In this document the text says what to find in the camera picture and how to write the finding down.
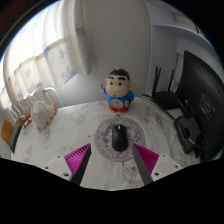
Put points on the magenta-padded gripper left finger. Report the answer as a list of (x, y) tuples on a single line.
[(75, 159)]

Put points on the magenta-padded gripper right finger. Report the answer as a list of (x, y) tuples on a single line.
[(148, 159)]

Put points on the black computer mouse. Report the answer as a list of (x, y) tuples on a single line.
[(119, 138)]

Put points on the round purple printed mouse pad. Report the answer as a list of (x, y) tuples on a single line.
[(103, 138)]

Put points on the white printed tablecloth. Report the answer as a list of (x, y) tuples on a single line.
[(76, 133)]

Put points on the cartoon boy figure clock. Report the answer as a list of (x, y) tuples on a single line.
[(118, 90)]

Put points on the black computer monitor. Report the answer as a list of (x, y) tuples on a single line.
[(206, 100)]

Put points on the sheer star-print curtain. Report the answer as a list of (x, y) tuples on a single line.
[(43, 56)]

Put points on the white wall shelf unit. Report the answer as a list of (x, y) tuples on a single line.
[(186, 31)]

